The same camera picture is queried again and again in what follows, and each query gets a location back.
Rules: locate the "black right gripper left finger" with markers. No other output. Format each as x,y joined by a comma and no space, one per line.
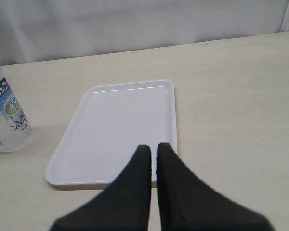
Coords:
122,206

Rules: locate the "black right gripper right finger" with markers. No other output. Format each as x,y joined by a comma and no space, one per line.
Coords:
186,203

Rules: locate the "clear plastic tall container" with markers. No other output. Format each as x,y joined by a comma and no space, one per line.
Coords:
15,128

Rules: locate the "white rectangular plastic tray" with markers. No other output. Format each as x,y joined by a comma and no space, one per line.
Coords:
108,125

